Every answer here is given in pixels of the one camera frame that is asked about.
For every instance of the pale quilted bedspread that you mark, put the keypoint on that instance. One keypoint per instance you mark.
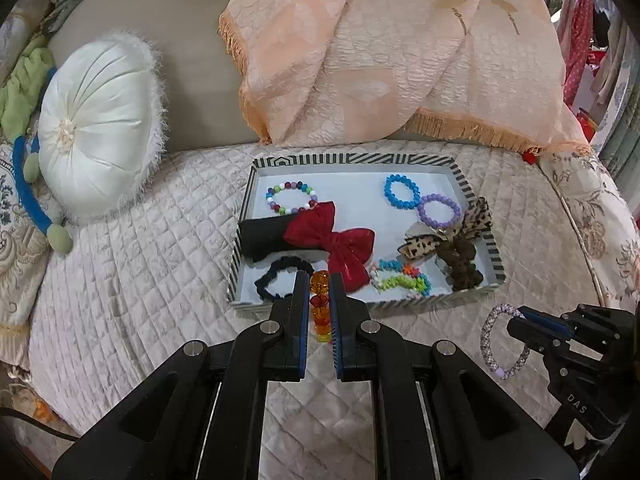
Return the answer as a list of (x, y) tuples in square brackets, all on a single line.
[(150, 285)]

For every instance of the peach fringed blanket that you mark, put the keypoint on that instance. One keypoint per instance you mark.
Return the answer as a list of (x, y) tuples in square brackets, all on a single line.
[(375, 50)]

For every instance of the hanging clothes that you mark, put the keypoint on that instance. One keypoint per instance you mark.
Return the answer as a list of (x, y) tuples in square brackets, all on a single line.
[(590, 50)]

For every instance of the black scrunchie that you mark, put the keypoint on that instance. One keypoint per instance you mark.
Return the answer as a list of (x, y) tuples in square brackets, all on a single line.
[(262, 280)]

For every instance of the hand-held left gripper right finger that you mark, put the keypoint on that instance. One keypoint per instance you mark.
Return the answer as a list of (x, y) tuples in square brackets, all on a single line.
[(336, 330)]

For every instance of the small red object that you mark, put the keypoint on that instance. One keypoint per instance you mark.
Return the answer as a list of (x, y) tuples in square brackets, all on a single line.
[(531, 156)]

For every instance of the striped rim white tray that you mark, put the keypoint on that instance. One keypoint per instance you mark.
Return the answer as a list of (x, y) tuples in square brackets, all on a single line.
[(350, 185)]

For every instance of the red hair bow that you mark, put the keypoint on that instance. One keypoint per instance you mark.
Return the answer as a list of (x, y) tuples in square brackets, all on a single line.
[(345, 250)]

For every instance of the green and blue plush toy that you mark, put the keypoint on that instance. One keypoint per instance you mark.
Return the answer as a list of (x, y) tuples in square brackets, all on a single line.
[(22, 90)]

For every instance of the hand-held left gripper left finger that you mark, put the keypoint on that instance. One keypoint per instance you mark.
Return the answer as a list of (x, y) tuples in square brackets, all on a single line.
[(301, 325)]

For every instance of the white round fringed pillow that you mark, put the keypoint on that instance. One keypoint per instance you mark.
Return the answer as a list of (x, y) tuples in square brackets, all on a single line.
[(95, 130)]

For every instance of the black cloth hair accessory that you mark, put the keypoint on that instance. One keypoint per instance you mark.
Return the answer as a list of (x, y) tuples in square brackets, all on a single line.
[(262, 237)]

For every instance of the cream floral embroidered cushion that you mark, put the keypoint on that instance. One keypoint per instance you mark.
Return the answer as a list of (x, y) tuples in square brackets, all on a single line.
[(15, 260)]

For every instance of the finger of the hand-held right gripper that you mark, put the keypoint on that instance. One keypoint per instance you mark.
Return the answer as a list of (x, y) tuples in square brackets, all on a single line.
[(546, 321), (530, 337)]

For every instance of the cream striped embroidered cushion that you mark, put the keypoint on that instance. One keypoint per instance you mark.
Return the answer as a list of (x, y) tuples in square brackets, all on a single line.
[(20, 30)]

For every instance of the floral upholstered bed edge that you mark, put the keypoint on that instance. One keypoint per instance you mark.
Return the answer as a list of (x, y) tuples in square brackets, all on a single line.
[(595, 220)]

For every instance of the leopard bow brown scrunchie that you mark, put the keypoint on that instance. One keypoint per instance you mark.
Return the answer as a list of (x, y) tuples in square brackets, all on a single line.
[(460, 255)]

